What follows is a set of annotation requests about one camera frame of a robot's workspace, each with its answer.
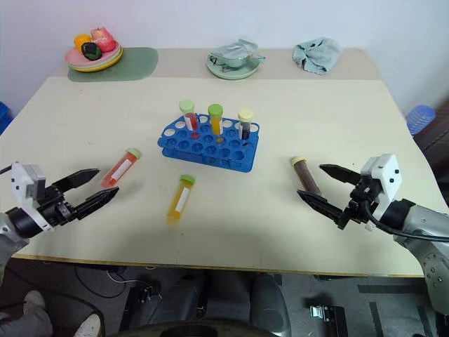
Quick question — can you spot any orange toy fruit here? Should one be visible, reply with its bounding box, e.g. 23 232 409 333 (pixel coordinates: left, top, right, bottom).
74 34 94 50

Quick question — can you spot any stack of coloured plates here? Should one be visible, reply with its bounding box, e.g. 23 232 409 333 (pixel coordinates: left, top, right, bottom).
65 44 124 73

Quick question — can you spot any orange liquid tube green cap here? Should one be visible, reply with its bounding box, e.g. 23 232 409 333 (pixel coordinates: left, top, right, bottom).
166 174 196 225
207 103 225 136

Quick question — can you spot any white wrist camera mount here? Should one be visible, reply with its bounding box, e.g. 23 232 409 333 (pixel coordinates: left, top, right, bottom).
360 153 401 220
10 161 56 234

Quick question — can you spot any blue test tube rack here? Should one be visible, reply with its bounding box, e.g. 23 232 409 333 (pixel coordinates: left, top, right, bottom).
156 112 261 173

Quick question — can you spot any brown liquid tube yellow cap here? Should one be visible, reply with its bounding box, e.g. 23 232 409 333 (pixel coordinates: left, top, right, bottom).
290 156 322 196

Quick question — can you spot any green placemat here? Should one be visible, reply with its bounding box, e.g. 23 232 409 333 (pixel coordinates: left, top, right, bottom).
67 47 159 84

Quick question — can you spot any metal caster bracket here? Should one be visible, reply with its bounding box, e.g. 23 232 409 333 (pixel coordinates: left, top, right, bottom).
309 304 337 321
139 284 157 303

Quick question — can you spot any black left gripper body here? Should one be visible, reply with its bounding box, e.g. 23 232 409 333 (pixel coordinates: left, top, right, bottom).
36 185 79 227

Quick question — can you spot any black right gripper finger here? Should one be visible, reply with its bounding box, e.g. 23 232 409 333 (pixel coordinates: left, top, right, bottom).
319 164 362 185
296 190 351 231

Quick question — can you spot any dark liquid tube yellow cap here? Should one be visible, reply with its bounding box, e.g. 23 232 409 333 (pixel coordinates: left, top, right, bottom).
237 108 255 140

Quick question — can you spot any blue plastic crate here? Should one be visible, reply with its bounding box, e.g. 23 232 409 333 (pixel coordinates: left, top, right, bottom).
0 100 14 136

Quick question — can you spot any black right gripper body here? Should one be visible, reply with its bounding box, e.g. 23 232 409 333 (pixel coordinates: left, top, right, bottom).
342 174 382 225

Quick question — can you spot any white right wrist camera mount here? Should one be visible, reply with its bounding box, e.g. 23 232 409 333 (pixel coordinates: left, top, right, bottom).
360 153 401 220

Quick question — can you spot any white shoe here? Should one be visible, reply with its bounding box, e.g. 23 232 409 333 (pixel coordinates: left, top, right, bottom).
72 313 102 337
22 289 46 317

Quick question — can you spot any grey cloth in bowl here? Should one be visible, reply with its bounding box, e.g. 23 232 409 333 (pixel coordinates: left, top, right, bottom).
209 38 267 64

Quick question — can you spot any black green toy fruit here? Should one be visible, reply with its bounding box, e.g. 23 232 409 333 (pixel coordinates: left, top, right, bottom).
81 42 103 60

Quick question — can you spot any red liquid tube green cap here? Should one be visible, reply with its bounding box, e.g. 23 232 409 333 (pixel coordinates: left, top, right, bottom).
100 147 142 188
178 99 200 138

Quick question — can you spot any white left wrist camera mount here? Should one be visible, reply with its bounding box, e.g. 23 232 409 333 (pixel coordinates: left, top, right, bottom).
10 161 56 234

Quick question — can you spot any blue plastic stool stack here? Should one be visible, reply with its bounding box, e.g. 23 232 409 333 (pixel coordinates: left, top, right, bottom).
406 104 437 136

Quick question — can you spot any pale green plate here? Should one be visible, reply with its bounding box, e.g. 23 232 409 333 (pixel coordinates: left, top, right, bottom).
206 52 261 81

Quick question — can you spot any crumpled light blue cloth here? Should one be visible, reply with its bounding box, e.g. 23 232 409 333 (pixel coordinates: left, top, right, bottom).
292 37 343 76

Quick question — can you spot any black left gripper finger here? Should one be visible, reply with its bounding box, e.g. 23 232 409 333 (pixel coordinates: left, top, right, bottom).
72 187 121 221
51 168 101 193

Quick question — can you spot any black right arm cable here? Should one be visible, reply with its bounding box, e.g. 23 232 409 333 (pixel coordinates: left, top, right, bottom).
363 201 449 242

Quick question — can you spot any pink toy fruit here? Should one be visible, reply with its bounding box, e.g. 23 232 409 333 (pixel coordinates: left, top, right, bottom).
90 27 118 53

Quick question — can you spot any black floor cable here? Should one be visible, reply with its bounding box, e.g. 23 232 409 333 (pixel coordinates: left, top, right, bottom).
0 265 128 337

